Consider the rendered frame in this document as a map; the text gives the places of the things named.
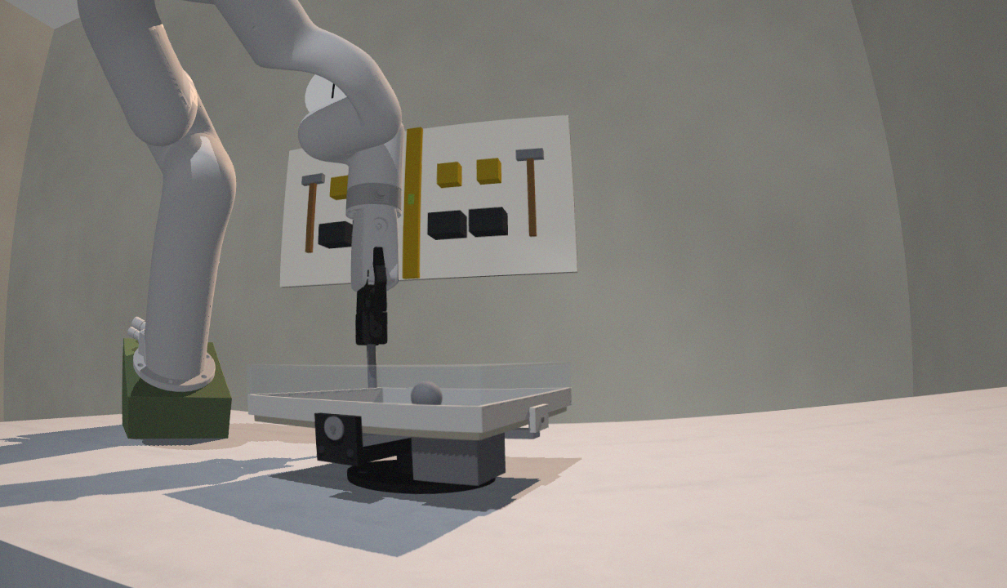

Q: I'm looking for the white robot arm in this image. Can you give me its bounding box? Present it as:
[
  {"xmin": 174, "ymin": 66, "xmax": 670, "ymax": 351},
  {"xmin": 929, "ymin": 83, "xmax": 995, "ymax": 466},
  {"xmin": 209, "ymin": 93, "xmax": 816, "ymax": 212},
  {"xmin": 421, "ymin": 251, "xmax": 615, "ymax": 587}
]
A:
[{"xmin": 77, "ymin": 0, "xmax": 404, "ymax": 392}]

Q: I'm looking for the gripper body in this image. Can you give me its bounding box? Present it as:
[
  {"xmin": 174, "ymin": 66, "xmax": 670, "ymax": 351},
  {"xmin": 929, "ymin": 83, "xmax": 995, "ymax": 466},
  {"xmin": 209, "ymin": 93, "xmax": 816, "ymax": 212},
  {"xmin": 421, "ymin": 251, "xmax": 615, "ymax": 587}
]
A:
[{"xmin": 345, "ymin": 204, "xmax": 401, "ymax": 292}]

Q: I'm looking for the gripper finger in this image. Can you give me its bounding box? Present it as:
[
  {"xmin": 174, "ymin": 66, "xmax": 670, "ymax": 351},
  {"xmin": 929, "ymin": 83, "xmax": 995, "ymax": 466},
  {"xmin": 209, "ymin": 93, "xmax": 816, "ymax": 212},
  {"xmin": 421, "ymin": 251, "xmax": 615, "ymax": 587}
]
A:
[
  {"xmin": 362, "ymin": 247, "xmax": 387, "ymax": 345},
  {"xmin": 355, "ymin": 287, "xmax": 365, "ymax": 345}
]

